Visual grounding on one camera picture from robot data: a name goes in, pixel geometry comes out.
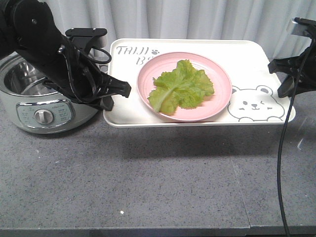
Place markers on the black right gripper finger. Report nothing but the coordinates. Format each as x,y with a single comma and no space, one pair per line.
287,87
289,65

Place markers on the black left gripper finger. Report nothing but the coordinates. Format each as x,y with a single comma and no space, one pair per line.
114,86
103,102

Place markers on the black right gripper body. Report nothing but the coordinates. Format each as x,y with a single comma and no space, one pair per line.
307,80

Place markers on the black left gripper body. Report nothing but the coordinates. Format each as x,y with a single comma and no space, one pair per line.
76,75

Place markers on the white bear serving tray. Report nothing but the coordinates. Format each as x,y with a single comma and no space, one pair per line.
245,91

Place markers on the pink round plate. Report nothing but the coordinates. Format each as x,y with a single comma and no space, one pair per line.
212,106

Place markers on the green lettuce leaf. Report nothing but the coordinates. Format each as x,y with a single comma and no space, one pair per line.
185,87

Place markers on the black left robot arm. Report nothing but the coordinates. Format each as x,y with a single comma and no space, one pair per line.
27,27

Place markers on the green electric cooking pot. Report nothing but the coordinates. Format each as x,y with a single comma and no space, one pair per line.
33,107

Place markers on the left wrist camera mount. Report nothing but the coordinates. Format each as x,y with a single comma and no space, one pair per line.
86,38

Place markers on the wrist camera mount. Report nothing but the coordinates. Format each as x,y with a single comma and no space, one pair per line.
86,38
302,27

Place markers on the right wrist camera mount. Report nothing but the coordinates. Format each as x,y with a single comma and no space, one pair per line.
302,27

